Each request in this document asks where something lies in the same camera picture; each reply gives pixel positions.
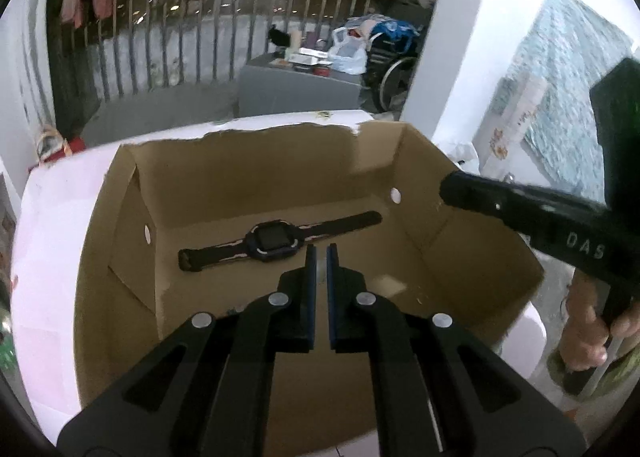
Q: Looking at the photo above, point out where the grey cabinet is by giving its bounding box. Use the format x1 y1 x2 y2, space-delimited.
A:
238 54 362 117

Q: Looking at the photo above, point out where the floral blue hanging cloth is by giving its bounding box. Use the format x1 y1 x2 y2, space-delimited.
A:
495 0 632 202

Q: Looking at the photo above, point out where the metal balcony railing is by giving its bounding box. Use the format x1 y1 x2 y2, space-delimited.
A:
52 0 383 108

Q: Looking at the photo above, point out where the white plastic bag on floor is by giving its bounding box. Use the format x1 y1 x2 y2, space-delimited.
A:
437 142 480 175

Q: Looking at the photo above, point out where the black smart watch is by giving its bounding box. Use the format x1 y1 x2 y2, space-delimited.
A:
178 210 383 273

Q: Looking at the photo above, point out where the wheelchair with clothes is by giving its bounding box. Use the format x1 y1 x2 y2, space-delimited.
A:
346 14 425 113

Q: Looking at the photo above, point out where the person right hand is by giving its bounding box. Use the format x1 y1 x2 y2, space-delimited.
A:
559 269 639 371

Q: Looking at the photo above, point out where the brown cardboard box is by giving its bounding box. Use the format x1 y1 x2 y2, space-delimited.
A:
72 120 547 457

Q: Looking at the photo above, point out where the red tote bag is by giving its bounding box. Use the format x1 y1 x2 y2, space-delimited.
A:
30 125 86 171

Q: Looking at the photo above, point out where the white plastic bag on cabinet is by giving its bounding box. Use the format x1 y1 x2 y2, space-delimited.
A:
328 27 368 76

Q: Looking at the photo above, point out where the rolled floral mat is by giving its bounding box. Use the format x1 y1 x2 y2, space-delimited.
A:
473 72 548 180

